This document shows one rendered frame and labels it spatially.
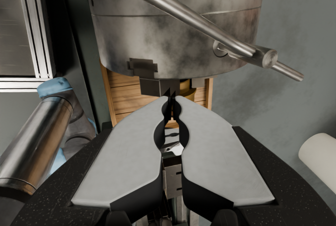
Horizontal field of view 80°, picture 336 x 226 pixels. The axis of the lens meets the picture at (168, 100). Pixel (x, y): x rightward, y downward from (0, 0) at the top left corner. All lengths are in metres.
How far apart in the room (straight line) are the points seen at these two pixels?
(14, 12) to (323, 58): 2.47
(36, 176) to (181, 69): 0.26
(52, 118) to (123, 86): 0.28
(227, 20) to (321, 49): 2.14
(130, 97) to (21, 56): 0.87
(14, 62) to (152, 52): 1.22
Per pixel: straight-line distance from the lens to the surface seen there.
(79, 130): 0.60
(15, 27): 1.40
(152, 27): 0.29
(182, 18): 0.17
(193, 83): 0.46
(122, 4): 0.31
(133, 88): 0.67
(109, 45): 0.34
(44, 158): 0.39
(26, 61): 1.43
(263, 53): 0.25
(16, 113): 1.86
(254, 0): 0.35
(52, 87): 0.55
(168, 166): 0.78
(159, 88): 0.33
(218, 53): 0.31
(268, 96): 2.23
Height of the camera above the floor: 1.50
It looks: 60 degrees down
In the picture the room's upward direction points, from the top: 152 degrees clockwise
